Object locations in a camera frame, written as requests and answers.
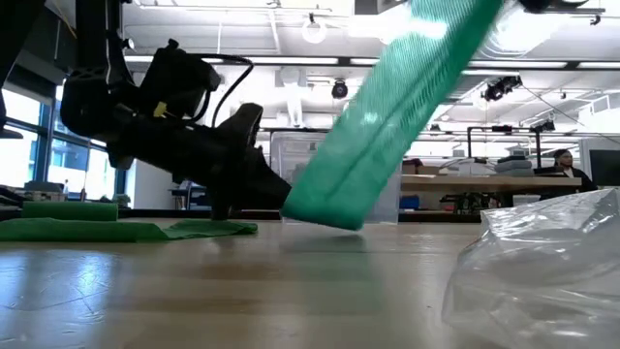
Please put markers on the black background gantry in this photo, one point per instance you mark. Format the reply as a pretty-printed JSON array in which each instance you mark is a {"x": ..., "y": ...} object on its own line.
[{"x": 504, "y": 128}]

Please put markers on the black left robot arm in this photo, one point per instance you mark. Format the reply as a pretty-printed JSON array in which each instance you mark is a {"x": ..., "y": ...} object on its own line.
[{"x": 97, "y": 97}]

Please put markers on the black ceiling spotlights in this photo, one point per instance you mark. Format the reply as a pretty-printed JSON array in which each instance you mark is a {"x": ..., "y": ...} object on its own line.
[{"x": 501, "y": 87}]

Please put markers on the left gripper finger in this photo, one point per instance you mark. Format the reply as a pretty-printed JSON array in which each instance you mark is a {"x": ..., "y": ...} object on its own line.
[
  {"x": 266, "y": 174},
  {"x": 261, "y": 202}
]

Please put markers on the teal elastic bandage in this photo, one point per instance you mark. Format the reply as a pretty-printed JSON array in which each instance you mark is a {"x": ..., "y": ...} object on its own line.
[{"x": 387, "y": 126}]

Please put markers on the clear plastic storage box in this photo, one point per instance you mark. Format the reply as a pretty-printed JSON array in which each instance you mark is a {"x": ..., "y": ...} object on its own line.
[{"x": 290, "y": 155}]

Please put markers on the black monitor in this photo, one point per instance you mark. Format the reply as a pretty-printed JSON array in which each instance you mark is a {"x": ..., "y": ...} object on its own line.
[{"x": 605, "y": 167}]

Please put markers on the clear plastic bag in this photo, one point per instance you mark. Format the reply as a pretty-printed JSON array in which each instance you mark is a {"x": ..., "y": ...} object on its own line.
[{"x": 542, "y": 271}]

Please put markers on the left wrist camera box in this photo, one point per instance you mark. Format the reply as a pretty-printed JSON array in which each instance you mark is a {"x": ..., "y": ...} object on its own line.
[{"x": 176, "y": 82}]

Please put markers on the green elastic bandage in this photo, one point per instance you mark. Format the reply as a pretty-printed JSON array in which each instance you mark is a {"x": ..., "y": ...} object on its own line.
[{"x": 72, "y": 230}]

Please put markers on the long ceiling light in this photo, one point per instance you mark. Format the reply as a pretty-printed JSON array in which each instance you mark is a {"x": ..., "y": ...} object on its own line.
[{"x": 290, "y": 60}]

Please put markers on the person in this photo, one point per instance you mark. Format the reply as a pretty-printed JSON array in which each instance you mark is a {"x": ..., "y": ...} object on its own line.
[{"x": 564, "y": 162}]

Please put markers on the wooden background table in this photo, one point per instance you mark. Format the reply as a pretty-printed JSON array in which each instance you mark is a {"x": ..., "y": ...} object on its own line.
[{"x": 484, "y": 183}]

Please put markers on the black ceiling camera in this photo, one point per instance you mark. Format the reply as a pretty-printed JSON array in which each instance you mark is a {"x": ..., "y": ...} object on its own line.
[{"x": 339, "y": 89}]

